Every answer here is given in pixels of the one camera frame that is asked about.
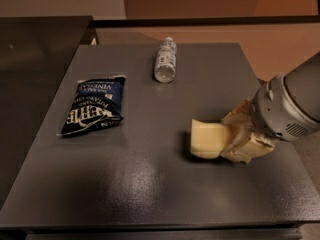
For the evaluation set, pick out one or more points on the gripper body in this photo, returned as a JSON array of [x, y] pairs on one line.
[[278, 112]]

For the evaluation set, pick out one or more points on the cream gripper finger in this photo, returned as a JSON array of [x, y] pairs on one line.
[[230, 152], [237, 120]]

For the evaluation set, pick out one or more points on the yellow sponge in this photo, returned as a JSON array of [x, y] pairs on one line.
[[208, 140]]

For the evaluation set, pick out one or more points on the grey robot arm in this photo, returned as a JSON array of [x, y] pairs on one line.
[[286, 108]]

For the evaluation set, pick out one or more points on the clear plastic water bottle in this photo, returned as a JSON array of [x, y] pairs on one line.
[[165, 65]]

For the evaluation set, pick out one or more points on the blue potato chip bag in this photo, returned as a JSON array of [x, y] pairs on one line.
[[96, 106]]

